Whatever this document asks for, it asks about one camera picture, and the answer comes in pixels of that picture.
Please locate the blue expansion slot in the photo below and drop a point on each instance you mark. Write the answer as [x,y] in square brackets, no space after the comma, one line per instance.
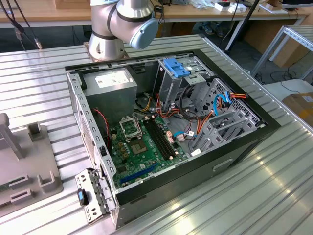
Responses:
[139,172]

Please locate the white and brown flat box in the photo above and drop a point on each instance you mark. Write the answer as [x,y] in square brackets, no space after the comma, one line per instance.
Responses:
[271,8]

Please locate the grey metal disk bay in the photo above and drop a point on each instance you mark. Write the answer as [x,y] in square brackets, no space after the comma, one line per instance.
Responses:
[215,137]

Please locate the grey power supply unit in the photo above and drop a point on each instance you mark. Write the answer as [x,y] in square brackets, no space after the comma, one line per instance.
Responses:
[110,102]

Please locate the green circuit board stick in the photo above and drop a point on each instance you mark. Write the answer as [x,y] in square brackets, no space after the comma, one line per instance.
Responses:
[3,189]

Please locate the grey parts rack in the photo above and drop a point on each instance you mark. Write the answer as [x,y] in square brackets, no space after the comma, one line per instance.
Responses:
[31,159]

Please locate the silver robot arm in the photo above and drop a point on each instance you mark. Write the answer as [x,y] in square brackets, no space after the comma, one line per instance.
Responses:
[107,46]

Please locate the white product box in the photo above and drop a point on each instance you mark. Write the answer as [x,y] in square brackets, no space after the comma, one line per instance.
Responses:
[238,8]

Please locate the white flat board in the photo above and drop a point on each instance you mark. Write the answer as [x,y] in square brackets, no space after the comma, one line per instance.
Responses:
[276,89]

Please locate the cardboard box with yellow label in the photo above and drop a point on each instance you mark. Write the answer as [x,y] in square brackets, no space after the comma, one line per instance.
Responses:
[300,107]

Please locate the white box with black top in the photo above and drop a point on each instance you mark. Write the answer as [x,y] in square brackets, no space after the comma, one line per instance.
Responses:
[221,7]

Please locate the empty blue drive carrier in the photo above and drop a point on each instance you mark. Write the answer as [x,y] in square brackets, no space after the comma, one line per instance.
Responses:
[176,68]

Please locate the grey metal drive cage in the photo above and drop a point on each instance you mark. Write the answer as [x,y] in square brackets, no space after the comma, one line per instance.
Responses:
[168,90]

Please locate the metal CPU socket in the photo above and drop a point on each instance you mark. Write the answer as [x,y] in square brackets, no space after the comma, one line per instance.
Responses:
[129,128]

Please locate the blue sneaker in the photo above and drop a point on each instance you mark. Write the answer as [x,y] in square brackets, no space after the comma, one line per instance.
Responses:
[207,29]
[220,31]

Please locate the black monitor base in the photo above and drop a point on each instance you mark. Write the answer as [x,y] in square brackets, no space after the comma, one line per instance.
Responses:
[289,3]

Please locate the black open PC case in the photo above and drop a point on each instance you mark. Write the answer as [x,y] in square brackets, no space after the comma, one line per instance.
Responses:
[195,186]

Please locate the black tripod pole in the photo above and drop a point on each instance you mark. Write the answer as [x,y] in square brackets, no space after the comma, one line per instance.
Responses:
[252,8]

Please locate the brown square chipset heatsink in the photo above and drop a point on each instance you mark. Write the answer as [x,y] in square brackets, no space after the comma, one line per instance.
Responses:
[139,147]

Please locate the green motherboard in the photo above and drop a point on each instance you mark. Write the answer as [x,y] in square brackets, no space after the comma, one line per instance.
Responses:
[151,156]

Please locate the wooden desk with white legs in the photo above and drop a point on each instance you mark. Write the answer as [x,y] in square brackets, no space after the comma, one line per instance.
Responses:
[269,16]

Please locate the black RAM slot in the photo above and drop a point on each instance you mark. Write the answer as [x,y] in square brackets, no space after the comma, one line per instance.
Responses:
[163,137]
[157,139]

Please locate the black blue bracket latch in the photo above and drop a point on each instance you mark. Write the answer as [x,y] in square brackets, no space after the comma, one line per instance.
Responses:
[82,197]

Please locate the clear plastic bags pile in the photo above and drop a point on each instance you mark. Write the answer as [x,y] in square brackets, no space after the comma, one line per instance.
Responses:
[203,4]

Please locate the metal expansion slot bracket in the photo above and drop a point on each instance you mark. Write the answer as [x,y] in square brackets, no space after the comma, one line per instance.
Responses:
[93,213]

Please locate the wooden desk with grey edge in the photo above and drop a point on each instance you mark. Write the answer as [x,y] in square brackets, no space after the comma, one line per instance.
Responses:
[61,14]

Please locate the large brown cardboard box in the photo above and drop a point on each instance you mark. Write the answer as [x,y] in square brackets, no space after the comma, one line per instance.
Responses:
[288,56]

